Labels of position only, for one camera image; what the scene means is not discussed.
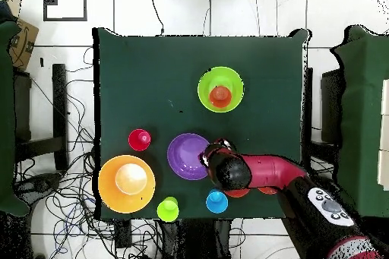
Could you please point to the white box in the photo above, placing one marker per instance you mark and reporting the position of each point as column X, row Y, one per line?
column 386, row 98
column 384, row 171

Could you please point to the blue cup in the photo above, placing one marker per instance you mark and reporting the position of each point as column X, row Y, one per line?
column 216, row 201

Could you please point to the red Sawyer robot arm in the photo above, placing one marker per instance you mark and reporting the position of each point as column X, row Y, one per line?
column 267, row 171

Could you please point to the large yellow bowl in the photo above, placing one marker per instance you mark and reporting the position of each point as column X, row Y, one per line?
column 109, row 186

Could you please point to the cardboard box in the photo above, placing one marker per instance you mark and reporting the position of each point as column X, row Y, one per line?
column 22, row 46

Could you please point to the black square frame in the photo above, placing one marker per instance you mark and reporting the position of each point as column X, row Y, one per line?
column 65, row 19

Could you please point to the lime green cup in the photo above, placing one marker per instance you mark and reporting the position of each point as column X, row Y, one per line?
column 167, row 210

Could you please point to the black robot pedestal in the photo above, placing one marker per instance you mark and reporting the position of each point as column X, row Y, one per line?
column 188, row 240

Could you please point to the orange bowl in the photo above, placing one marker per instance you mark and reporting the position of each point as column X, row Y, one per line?
column 267, row 190
column 237, row 193

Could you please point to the black chair base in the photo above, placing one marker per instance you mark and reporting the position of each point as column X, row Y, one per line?
column 39, row 183

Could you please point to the purple bowl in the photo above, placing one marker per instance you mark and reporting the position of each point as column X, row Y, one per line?
column 185, row 155

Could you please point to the green cloth covered table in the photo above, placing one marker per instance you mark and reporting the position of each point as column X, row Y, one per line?
column 364, row 89
column 6, row 119

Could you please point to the dark green tablecloth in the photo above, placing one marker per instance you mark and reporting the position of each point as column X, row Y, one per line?
column 146, row 67

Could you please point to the black metal stand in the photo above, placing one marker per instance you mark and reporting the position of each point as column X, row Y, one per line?
column 331, row 104
column 60, row 104

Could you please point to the green bowl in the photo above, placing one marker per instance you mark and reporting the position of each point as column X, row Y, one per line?
column 220, row 76

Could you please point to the red cup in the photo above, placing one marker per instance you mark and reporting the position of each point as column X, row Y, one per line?
column 139, row 140

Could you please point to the orange cup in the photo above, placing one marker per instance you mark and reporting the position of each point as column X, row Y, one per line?
column 220, row 98

